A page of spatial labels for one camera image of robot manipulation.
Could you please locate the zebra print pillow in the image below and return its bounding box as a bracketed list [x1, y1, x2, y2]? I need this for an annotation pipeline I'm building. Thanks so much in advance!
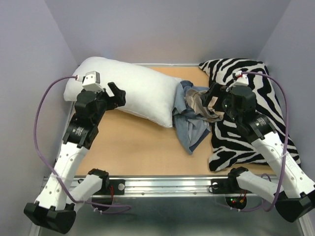
[199, 58, 286, 172]

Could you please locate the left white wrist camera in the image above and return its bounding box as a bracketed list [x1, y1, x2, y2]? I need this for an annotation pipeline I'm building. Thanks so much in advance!
[82, 71, 103, 92]

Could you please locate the blue grey pillowcase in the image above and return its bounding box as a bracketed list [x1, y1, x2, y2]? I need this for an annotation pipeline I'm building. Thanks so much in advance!
[172, 80, 224, 155]

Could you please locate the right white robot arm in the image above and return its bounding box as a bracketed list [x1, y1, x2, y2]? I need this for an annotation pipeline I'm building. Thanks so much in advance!
[202, 83, 315, 222]

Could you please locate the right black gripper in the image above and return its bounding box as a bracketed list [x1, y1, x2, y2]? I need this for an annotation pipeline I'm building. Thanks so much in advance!
[201, 82, 242, 123]

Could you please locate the aluminium mounting rail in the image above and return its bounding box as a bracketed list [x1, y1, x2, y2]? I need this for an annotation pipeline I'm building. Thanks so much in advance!
[41, 175, 276, 197]

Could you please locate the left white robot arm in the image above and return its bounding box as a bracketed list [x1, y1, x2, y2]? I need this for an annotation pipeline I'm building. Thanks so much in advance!
[24, 82, 126, 234]

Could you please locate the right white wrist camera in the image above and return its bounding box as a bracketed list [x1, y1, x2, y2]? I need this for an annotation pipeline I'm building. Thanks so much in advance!
[232, 71, 249, 87]

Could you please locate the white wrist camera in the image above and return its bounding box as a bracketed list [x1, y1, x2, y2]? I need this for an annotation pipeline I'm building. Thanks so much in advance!
[82, 71, 103, 92]
[232, 71, 249, 87]

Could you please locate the white pillow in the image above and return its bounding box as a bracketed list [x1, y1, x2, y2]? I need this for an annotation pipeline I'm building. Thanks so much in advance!
[73, 57, 181, 128]

